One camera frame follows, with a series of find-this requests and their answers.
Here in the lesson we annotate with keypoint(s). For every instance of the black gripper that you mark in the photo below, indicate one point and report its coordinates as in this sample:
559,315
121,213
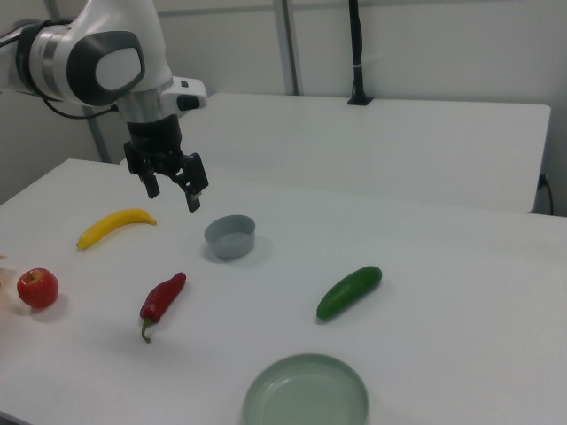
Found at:
155,137

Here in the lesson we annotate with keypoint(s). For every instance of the red apple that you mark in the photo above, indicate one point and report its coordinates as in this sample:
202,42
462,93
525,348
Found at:
37,288

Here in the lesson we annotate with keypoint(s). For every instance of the small grey bowl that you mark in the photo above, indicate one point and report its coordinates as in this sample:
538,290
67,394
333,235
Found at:
232,248

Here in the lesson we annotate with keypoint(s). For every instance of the yellow banana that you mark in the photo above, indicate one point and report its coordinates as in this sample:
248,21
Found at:
111,223

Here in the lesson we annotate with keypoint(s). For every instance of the red chili pepper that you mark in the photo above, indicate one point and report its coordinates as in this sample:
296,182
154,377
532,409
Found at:
161,296

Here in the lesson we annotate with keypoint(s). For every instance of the green cucumber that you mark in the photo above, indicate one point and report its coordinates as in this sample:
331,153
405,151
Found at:
347,292

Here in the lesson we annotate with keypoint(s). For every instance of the black clamped pole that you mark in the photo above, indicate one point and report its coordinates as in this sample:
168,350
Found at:
356,53

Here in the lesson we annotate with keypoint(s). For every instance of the pale green plate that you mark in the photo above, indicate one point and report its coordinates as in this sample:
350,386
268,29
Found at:
305,394

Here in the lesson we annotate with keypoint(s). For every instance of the vertical aluminium wall post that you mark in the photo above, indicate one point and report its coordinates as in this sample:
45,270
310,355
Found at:
288,44

